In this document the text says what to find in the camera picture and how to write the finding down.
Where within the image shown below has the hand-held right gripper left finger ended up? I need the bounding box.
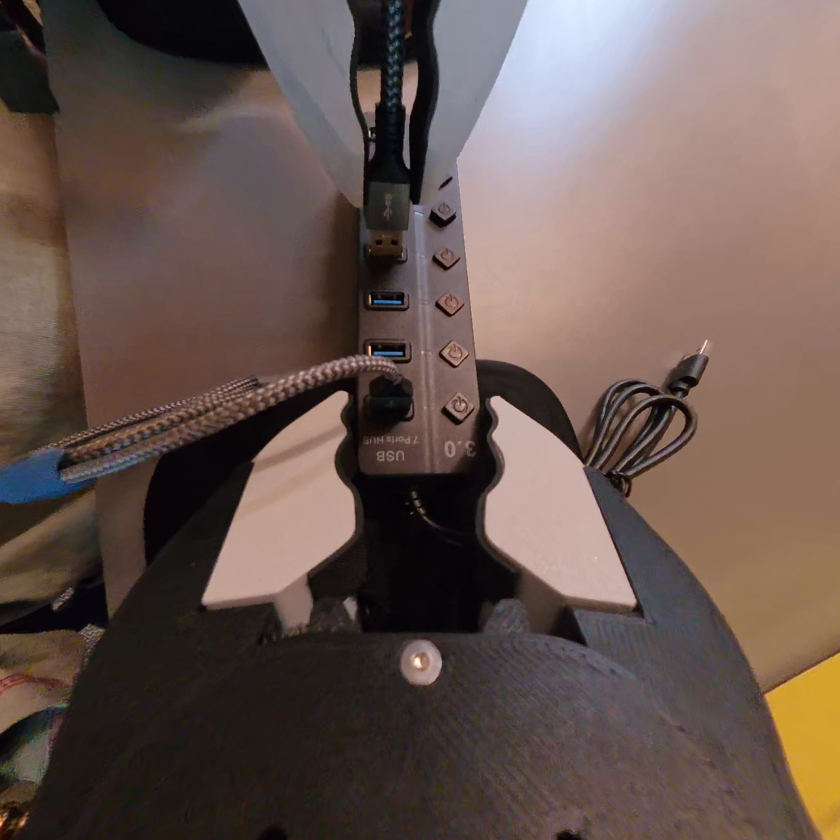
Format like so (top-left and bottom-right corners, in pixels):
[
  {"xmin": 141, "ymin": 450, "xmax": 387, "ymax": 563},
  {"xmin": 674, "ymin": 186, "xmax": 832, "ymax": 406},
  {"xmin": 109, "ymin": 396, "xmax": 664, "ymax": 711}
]
[{"xmin": 200, "ymin": 390, "xmax": 370, "ymax": 634}]

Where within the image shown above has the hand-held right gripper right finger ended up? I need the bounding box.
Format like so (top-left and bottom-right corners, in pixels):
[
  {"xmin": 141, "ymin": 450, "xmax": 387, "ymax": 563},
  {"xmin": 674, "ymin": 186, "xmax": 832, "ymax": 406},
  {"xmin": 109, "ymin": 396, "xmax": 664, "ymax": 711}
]
[{"xmin": 472, "ymin": 394, "xmax": 643, "ymax": 634}]

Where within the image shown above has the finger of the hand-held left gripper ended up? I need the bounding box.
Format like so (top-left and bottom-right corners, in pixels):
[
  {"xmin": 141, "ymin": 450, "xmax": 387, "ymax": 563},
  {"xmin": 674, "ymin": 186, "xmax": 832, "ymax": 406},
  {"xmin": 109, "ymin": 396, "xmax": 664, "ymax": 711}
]
[
  {"xmin": 410, "ymin": 0, "xmax": 529, "ymax": 207},
  {"xmin": 236, "ymin": 0, "xmax": 384, "ymax": 210}
]

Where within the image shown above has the grey braided cable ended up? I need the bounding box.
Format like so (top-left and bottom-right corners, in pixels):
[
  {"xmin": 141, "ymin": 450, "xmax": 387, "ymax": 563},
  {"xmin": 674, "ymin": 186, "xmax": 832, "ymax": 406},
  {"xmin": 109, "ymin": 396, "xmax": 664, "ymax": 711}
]
[{"xmin": 56, "ymin": 354, "xmax": 416, "ymax": 487}]

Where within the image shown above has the dark braided usb cable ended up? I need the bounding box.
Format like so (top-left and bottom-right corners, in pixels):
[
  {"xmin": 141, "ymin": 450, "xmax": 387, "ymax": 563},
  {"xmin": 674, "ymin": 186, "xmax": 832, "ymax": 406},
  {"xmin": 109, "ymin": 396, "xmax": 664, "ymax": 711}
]
[{"xmin": 363, "ymin": 0, "xmax": 413, "ymax": 263}]

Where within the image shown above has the black hub cable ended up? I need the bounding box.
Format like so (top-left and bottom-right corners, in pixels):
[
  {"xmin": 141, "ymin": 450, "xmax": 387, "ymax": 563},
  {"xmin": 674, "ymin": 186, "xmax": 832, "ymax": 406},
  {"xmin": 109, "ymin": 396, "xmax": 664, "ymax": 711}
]
[{"xmin": 406, "ymin": 338, "xmax": 714, "ymax": 544}]

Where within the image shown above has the black boxy usb hub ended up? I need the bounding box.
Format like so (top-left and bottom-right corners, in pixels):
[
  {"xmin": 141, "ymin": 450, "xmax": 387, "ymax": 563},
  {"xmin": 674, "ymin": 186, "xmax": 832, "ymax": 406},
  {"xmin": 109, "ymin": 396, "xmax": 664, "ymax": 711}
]
[{"xmin": 357, "ymin": 172, "xmax": 501, "ymax": 476}]

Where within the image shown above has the yellow bin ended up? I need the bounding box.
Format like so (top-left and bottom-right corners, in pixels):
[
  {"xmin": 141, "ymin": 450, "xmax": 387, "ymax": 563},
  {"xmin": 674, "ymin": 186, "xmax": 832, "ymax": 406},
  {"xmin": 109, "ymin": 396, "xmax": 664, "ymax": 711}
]
[{"xmin": 764, "ymin": 656, "xmax": 840, "ymax": 840}]

